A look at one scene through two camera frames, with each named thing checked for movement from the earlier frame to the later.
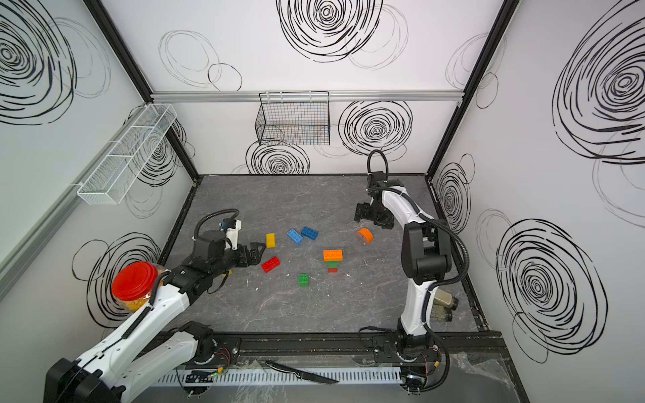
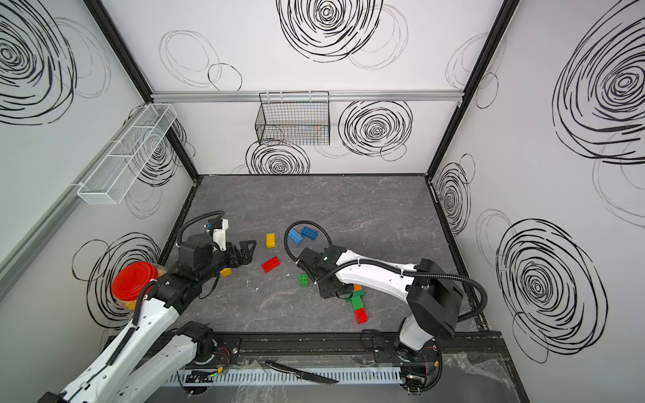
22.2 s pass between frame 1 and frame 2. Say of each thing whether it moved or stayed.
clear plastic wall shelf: stayed
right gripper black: moved
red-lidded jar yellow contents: stayed
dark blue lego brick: stayed
